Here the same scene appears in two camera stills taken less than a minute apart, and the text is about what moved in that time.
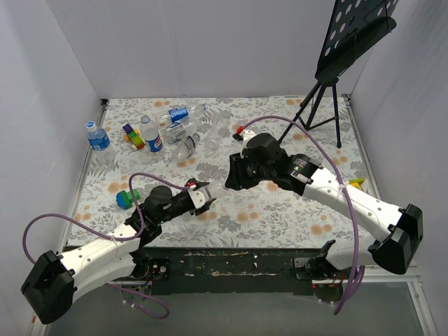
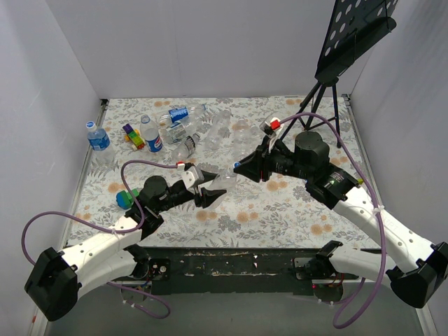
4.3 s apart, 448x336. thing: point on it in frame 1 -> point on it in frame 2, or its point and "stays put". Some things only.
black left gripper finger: x=199 y=184 -> x=208 y=176
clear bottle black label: x=181 y=152 stays put
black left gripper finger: x=201 y=210 -> x=208 y=197
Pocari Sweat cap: x=91 y=126 stays put
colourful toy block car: x=134 y=137 stays put
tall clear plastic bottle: x=222 y=120 stays put
